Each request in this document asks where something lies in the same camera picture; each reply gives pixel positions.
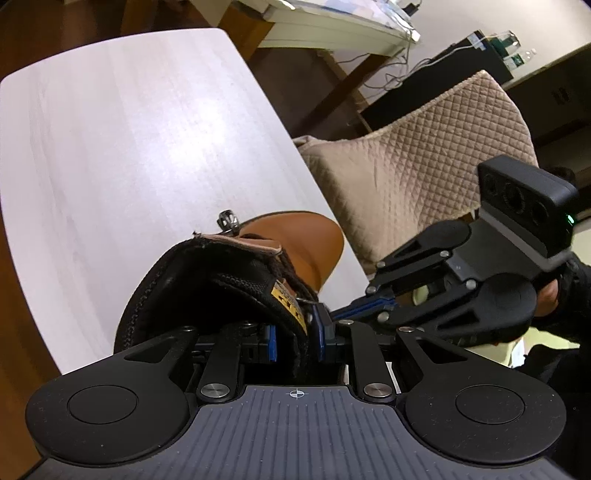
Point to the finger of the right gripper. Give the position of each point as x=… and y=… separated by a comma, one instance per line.
x=366, y=306

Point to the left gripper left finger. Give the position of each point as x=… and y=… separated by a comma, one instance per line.
x=234, y=359

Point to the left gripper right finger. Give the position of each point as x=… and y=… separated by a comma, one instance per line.
x=355, y=346

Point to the tan leather boot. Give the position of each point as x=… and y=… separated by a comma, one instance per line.
x=262, y=272

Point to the person's right forearm sleeve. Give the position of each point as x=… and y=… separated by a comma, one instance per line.
x=567, y=371

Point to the person's right hand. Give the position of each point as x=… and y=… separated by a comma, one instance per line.
x=547, y=299

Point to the white dining table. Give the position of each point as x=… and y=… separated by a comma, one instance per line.
x=368, y=27

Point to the black desk with cables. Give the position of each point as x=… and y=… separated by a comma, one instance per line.
x=498, y=55

